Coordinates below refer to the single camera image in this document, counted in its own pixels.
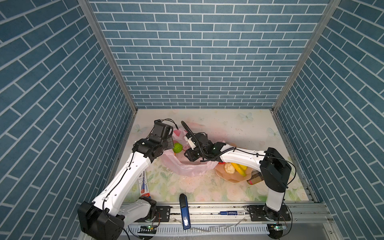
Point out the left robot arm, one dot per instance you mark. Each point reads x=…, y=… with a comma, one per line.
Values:
x=104, y=218

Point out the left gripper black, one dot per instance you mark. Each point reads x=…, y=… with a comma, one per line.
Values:
x=169, y=139

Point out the yellow fake banana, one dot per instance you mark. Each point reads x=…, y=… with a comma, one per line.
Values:
x=240, y=169

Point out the green fake lime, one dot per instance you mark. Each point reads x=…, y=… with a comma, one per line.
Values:
x=177, y=148

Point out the pink plastic bag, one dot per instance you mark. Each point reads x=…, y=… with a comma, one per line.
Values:
x=180, y=164

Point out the blue marker pen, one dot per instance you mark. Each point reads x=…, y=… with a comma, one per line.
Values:
x=232, y=213

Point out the red white blue tube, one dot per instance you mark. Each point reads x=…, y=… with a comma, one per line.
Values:
x=143, y=185

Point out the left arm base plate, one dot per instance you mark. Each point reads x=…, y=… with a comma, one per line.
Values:
x=160, y=214

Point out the white slotted cable duct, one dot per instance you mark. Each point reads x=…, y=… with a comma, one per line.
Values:
x=203, y=230

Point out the blue black handheld device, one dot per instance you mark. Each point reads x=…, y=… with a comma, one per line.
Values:
x=186, y=222

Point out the pink scalloped bowl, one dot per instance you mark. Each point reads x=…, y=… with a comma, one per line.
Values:
x=235, y=177

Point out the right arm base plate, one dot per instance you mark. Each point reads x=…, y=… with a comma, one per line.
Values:
x=261, y=213

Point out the beige fake garlic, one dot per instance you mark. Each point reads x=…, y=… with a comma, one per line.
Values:
x=229, y=168

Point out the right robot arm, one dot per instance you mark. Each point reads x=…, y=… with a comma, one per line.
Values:
x=274, y=169

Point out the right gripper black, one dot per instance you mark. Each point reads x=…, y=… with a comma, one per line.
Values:
x=189, y=153

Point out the aluminium front rail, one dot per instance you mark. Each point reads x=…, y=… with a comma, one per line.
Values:
x=205, y=213

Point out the plaid cylindrical can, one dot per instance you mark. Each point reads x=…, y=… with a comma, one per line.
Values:
x=256, y=177

